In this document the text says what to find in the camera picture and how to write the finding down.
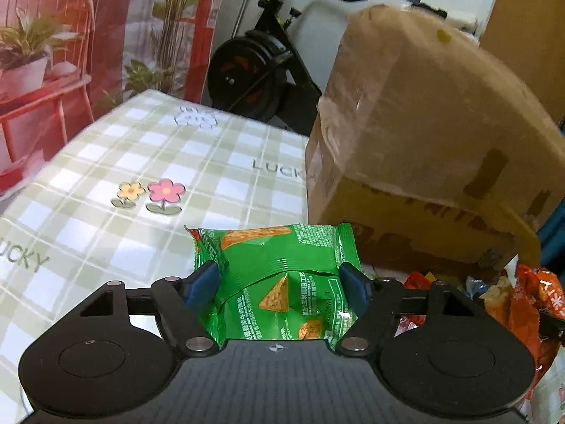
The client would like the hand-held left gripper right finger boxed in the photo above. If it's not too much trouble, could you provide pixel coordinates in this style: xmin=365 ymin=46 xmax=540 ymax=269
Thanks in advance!
xmin=338 ymin=263 xmax=486 ymax=359

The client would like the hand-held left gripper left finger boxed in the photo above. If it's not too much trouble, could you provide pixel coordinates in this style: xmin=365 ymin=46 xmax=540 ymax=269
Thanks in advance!
xmin=79 ymin=261 xmax=221 ymax=359

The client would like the green snack packet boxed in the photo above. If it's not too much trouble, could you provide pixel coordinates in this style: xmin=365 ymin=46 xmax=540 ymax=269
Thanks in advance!
xmin=184 ymin=222 xmax=363 ymax=349

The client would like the brown cardboard box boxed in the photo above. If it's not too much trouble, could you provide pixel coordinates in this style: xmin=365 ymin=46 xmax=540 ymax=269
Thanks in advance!
xmin=304 ymin=4 xmax=565 ymax=270

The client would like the green checked tablecloth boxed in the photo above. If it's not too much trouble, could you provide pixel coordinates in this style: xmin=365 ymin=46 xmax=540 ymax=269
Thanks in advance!
xmin=0 ymin=88 xmax=310 ymax=424

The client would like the pile of snack packets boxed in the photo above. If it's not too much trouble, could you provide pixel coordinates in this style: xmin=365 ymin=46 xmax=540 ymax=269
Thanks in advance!
xmin=371 ymin=264 xmax=565 ymax=424

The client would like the black exercise bike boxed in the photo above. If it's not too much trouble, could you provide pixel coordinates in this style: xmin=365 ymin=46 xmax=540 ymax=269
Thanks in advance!
xmin=207 ymin=0 xmax=369 ymax=135

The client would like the printed plant backdrop cloth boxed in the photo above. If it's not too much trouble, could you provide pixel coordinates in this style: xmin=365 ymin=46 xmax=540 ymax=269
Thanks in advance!
xmin=0 ymin=0 xmax=228 ymax=196

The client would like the black pink slipper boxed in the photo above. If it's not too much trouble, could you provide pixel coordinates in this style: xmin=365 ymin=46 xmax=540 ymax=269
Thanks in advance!
xmin=408 ymin=2 xmax=450 ymax=19

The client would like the large brown cardboard sheet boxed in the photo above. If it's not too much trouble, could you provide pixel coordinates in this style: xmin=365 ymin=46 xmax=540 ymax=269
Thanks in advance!
xmin=479 ymin=0 xmax=565 ymax=120

